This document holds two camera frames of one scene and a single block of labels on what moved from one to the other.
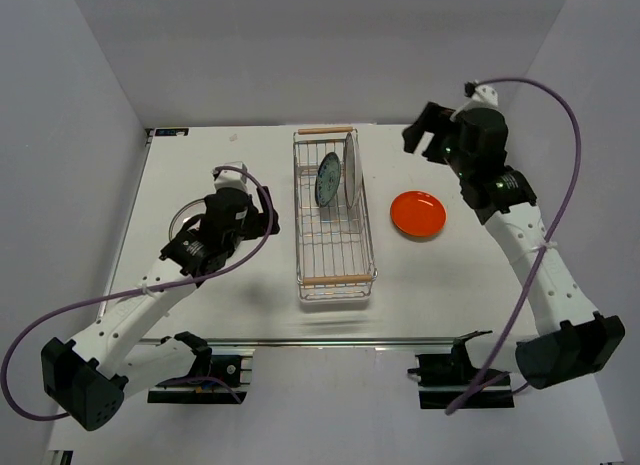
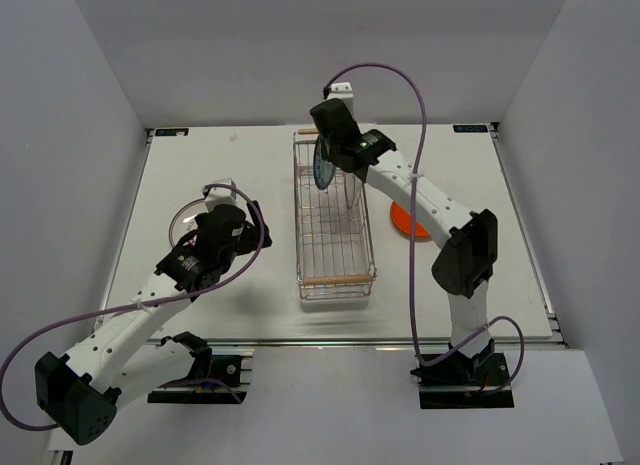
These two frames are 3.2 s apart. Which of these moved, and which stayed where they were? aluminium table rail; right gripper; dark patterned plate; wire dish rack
Moved: right gripper; dark patterned plate
Stayed: wire dish rack; aluminium table rail
